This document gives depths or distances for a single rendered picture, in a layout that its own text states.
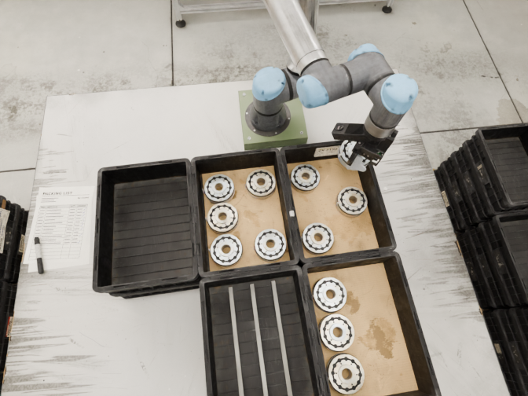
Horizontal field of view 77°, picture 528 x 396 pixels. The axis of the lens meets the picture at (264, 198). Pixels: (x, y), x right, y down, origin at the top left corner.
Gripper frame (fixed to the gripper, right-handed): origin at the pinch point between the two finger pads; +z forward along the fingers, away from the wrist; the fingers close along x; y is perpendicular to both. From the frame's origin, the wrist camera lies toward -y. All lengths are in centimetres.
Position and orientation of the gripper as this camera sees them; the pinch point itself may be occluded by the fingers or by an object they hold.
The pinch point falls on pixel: (350, 159)
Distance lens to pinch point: 108.1
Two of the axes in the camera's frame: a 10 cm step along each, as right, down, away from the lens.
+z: -0.3, 3.7, 9.3
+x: 5.1, -8.0, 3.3
